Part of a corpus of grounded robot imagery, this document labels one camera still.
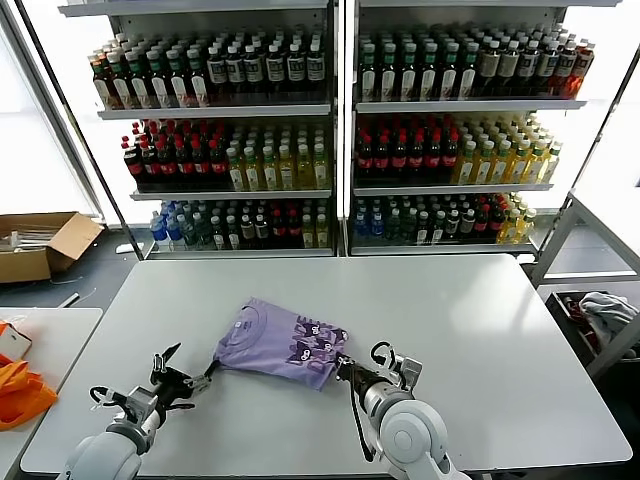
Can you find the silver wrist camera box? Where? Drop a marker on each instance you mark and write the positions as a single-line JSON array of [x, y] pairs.
[[407, 372], [140, 402]]

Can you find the black plastic crate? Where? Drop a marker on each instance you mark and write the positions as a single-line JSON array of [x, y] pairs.
[[567, 325]]

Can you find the cola bottle red cap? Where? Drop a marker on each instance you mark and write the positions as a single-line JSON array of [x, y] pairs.
[[416, 162], [168, 167], [399, 162], [185, 167], [201, 167], [364, 162], [450, 162], [135, 167], [433, 162], [151, 167], [218, 167], [382, 162]]

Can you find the black bottle grey label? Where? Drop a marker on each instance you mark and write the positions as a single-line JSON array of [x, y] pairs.
[[235, 72], [314, 70], [253, 70], [294, 70], [274, 70], [548, 65], [566, 65], [528, 65], [216, 75]]

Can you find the dark slanted frame post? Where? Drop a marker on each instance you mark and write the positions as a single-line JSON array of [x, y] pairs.
[[604, 125], [81, 130]]

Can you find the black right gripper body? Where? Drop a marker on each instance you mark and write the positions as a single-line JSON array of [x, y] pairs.
[[362, 381]]

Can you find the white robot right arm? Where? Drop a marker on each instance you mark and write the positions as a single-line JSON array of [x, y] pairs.
[[410, 435]]

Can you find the dark bottle beige label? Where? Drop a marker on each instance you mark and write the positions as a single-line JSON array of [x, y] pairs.
[[508, 65], [488, 67]]

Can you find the red crumpled garment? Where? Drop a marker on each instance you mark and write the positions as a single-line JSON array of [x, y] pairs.
[[575, 309]]

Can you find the small blue drink bottle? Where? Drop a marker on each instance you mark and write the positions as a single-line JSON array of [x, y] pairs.
[[361, 227], [174, 235], [376, 227], [160, 235]]

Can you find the small green water bottle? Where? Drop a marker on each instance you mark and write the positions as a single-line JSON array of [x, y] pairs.
[[190, 234], [203, 234], [392, 227], [407, 227]]

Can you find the small yellow juice bottle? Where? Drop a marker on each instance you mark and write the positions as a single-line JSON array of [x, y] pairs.
[[526, 227], [308, 235], [511, 229], [322, 234]]

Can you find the orange cloth bag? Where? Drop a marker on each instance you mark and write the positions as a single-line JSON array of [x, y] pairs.
[[20, 395]]

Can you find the white and orange carton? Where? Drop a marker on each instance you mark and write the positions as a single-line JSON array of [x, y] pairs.
[[15, 345]]

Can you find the red tea bottle white cap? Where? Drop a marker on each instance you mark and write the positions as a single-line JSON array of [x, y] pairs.
[[102, 90]]

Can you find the open cardboard box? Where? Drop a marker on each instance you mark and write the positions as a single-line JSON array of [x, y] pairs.
[[30, 265]]

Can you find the short metal bar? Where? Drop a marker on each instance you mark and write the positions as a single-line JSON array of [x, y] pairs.
[[70, 300]]

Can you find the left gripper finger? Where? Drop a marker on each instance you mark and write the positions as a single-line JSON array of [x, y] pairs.
[[159, 365], [200, 382]]

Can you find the grey crumpled garment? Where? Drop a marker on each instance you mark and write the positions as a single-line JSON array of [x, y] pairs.
[[607, 312]]

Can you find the small cola bottle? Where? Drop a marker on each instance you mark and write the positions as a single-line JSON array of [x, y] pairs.
[[481, 225], [278, 231], [496, 224], [293, 231]]

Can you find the purple t-shirt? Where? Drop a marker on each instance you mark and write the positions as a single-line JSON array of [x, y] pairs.
[[270, 345]]

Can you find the grey metal shelf unit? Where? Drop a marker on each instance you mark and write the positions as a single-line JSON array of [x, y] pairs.
[[215, 111], [470, 106]]

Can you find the dark bottle green cap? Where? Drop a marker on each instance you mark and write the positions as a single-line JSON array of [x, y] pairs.
[[140, 87], [368, 75], [198, 87], [121, 87], [159, 87], [467, 75], [178, 87], [408, 75], [448, 75], [388, 75], [428, 75]]

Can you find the red drink bottle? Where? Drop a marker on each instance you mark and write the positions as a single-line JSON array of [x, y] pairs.
[[581, 70]]

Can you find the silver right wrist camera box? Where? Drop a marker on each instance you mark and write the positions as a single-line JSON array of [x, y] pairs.
[[407, 372]]

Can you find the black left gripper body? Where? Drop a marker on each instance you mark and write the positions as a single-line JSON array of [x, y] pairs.
[[172, 387]]

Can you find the small dark bottle white cap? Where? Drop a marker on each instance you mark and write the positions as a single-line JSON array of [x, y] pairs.
[[452, 225], [247, 230], [261, 230], [437, 229], [422, 230], [218, 237], [467, 224], [233, 237]]

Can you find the small white floor object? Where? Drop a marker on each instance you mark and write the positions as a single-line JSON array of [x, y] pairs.
[[125, 248]]

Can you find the white strips bundle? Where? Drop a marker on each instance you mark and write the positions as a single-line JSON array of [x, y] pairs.
[[30, 242]]

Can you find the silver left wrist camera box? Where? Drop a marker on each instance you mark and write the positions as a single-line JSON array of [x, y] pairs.
[[140, 402]]

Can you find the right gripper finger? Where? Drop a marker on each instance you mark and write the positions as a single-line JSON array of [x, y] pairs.
[[342, 375], [344, 361]]

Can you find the grey metal frame table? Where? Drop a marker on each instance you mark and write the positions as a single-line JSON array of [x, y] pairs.
[[555, 242]]

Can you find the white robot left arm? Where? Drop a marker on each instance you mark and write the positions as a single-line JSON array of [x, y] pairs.
[[105, 455]]

